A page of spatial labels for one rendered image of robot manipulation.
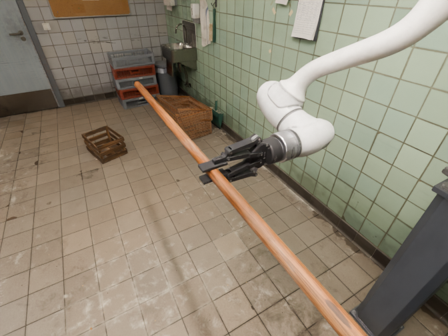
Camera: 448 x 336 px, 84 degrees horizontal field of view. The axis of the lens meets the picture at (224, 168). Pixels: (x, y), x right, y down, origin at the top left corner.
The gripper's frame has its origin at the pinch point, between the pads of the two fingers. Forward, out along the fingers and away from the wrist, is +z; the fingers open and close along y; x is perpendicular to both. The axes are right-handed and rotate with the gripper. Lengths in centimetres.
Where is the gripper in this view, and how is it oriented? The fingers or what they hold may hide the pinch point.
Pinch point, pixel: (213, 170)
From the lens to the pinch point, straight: 63.9
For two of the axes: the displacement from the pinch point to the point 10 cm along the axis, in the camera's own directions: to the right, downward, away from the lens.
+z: -8.7, 3.0, -3.9
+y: 0.1, 8.0, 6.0
